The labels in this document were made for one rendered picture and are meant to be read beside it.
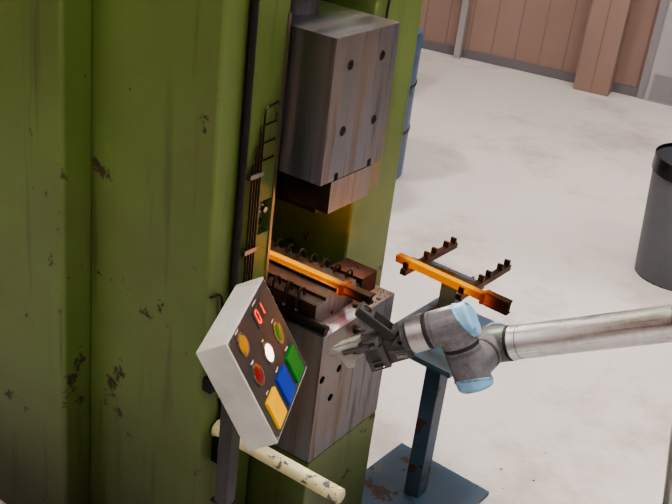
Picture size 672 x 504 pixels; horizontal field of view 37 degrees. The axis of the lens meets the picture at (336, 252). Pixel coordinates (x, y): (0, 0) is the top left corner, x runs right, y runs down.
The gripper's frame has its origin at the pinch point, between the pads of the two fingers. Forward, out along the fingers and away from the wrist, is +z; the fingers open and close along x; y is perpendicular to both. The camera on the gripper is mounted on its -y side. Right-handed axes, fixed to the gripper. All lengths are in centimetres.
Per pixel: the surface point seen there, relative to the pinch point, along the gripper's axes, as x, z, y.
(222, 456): -10.9, 35.3, 15.1
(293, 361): -1.0, 10.2, -0.3
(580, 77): 658, -46, 137
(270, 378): -15.2, 11.0, -4.6
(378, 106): 53, -22, -42
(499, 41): 699, 12, 91
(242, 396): -26.9, 13.5, -8.1
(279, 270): 51, 25, -5
